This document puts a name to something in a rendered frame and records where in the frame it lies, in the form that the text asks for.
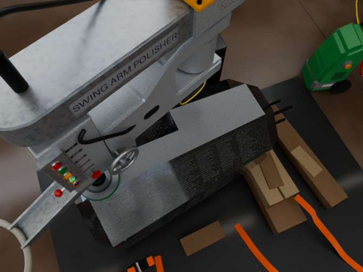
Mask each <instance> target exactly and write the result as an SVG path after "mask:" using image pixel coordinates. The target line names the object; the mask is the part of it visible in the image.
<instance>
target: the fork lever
mask: <svg viewBox="0 0 363 272"><path fill-rule="evenodd" d="M97 179H98V178H96V179H95V180H94V181H93V182H91V183H90V184H89V185H88V186H87V187H85V188H84V189H83V190H82V191H81V192H79V193H77V192H75V191H72V192H71V193H70V192H69V191H68V190H67V189H66V190H65V191H63V194H62V196H60V197H56V196H55V195H54V192H55V190H57V189H61V188H63V186H61V185H60V184H59V183H57V182H56V181H54V182H53V183H52V184H51V185H50V186H49V187H48V188H47V189H46V190H45V191H44V192H43V193H42V194H41V195H40V196H39V197H38V198H37V199H36V200H35V201H34V202H33V203H32V204H31V205H30V206H29V207H28V208H27V209H26V210H25V211H24V212H23V213H22V214H21V215H20V216H19V217H18V218H17V219H16V220H15V221H14V222H13V223H12V224H11V225H10V226H9V228H8V230H12V229H13V228H15V227H18V228H19V229H20V230H21V231H22V233H23V234H24V235H25V237H26V239H27V241H26V242H25V243H24V244H23V245H22V246H21V248H22V249H24V248H25V247H27V246H31V245H32V244H33V243H34V242H35V241H36V240H37V239H38V238H39V237H40V236H41V235H42V234H43V233H44V232H45V231H46V230H47V229H48V228H49V227H50V226H51V225H52V224H53V223H54V222H55V221H56V220H57V219H58V218H59V217H60V216H61V215H62V214H63V213H64V212H65V211H66V210H67V209H68V208H69V207H70V206H71V205H72V204H73V203H74V202H75V201H76V200H77V199H78V198H79V197H80V196H81V195H82V194H83V193H84V192H85V191H86V190H87V189H88V188H89V187H90V186H91V185H92V184H93V183H94V182H95V181H96V180H97Z"/></svg>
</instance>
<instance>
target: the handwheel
mask: <svg viewBox="0 0 363 272"><path fill-rule="evenodd" d="M133 152H135V153H134V155H133V157H132V158H131V159H129V157H130V156H131V155H132V153H133ZM138 154H139V149H138V148H136V147H130V148H128V149H126V150H124V151H123V152H121V153H120V152H119V151H118V150H116V151H115V152H114V155H115V156H116V158H115V159H114V160H113V162H112V163H111V165H110V167H109V173H110V174H111V175H117V174H120V173H122V172H123V171H125V170H126V169H128V168H129V167H130V166H131V165H132V164H133V163H134V161H135V160H136V158H137V157H138ZM120 165H121V166H122V168H120V169H118V170H116V171H114V170H113V169H114V168H116V167H118V166H120Z"/></svg>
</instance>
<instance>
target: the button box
mask: <svg viewBox="0 0 363 272"><path fill-rule="evenodd" d="M58 161H61V162H62V165H61V167H60V168H59V169H61V168H62V167H65V166H66V167H67V170H66V172H65V173H67V172H69V171H71V172H72V175H71V177H72V176H77V178H76V180H75V181H77V180H81V182H80V184H79V185H81V184H82V183H83V182H84V181H85V180H87V177H86V176H85V175H84V174H83V173H82V172H81V171H80V169H79V168H78V167H77V166H76V165H75V164H74V163H73V162H72V161H71V160H70V159H69V158H68V157H67V156H66V155H65V154H64V153H63V151H62V150H61V149H58V150H57V151H55V152H54V153H53V154H52V155H50V156H49V157H48V158H46V159H45V160H44V161H41V162H39V161H38V162H37V163H36V165H37V166H38V168H39V169H40V170H41V171H43V172H44V173H45V174H47V175H48V176H49V177H51V178H52V179H54V180H55V181H56V182H57V183H59V184H60V185H61V186H63V187H64V188H65V189H67V190H68V191H69V192H70V193H71V192H72V191H74V190H75V189H76V188H77V187H78V186H79V185H77V186H76V187H73V186H72V185H73V183H74V182H75V181H74V182H72V183H68V180H69V179H70V178H71V177H70V178H68V179H63V176H64V174H65V173H64V174H61V175H58V174H57V172H58V171H59V169H55V170H52V169H51V167H52V165H53V164H54V163H56V162H58Z"/></svg>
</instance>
